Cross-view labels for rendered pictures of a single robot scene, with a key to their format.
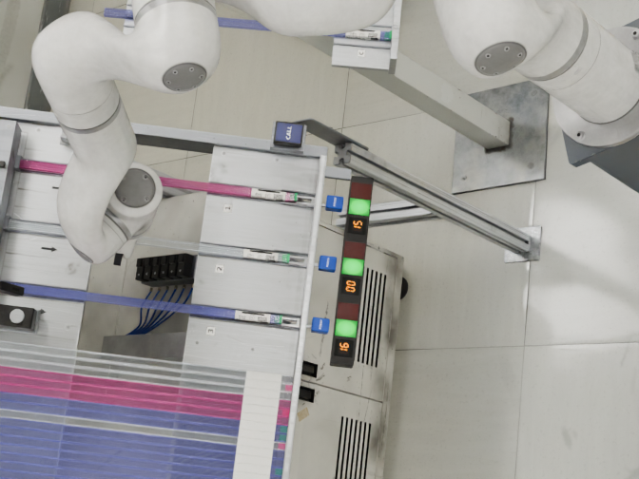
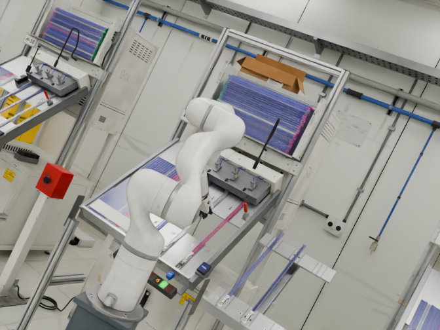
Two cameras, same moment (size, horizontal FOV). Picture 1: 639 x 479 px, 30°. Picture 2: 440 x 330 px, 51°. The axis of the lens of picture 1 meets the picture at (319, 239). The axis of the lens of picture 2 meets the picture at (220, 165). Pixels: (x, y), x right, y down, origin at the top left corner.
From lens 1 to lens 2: 175 cm
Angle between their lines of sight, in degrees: 60
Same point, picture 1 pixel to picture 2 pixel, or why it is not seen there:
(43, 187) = (233, 204)
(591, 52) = (121, 253)
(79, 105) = not seen: hidden behind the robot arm
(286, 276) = not seen: hidden behind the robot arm
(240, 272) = (168, 238)
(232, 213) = (189, 245)
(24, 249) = (217, 192)
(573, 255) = not seen: outside the picture
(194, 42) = (193, 103)
